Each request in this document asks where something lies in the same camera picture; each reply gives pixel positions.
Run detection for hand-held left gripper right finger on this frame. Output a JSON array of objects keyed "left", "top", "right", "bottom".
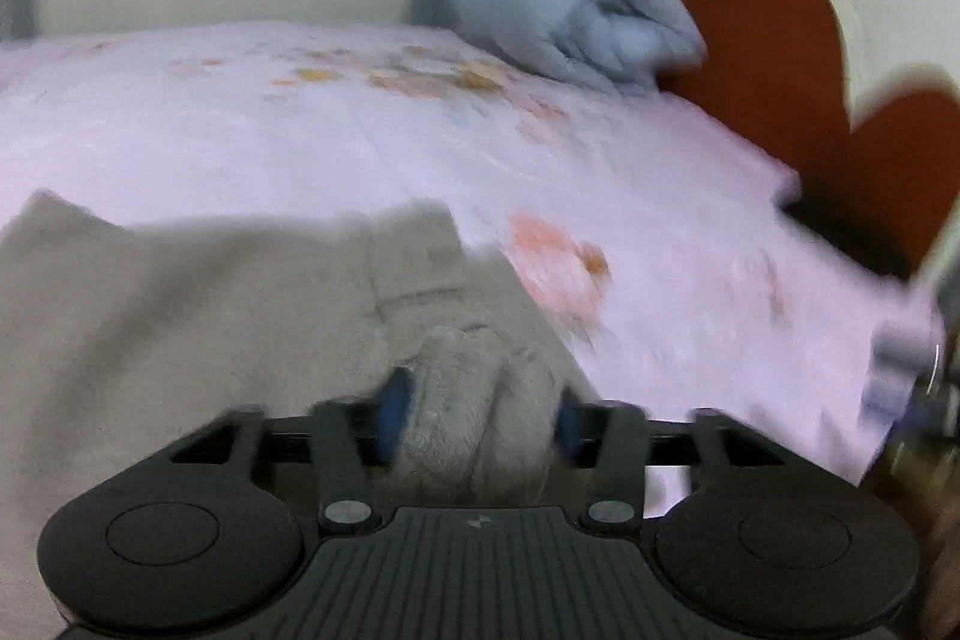
[{"left": 557, "top": 391, "right": 790, "bottom": 530}]

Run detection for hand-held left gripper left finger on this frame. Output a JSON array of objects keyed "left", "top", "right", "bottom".
[{"left": 169, "top": 368, "right": 415, "bottom": 534}]

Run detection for grey pants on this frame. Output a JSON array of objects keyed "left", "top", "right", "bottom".
[{"left": 0, "top": 190, "right": 601, "bottom": 640}]

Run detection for bed with pink floral sheet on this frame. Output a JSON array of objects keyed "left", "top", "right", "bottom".
[{"left": 0, "top": 20, "right": 947, "bottom": 513}]

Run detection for red wooden headboard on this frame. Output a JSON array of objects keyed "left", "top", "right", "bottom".
[{"left": 600, "top": 0, "right": 960, "bottom": 283}]

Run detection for rolled light blue quilt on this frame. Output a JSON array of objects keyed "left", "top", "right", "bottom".
[{"left": 448, "top": 0, "right": 708, "bottom": 98}]

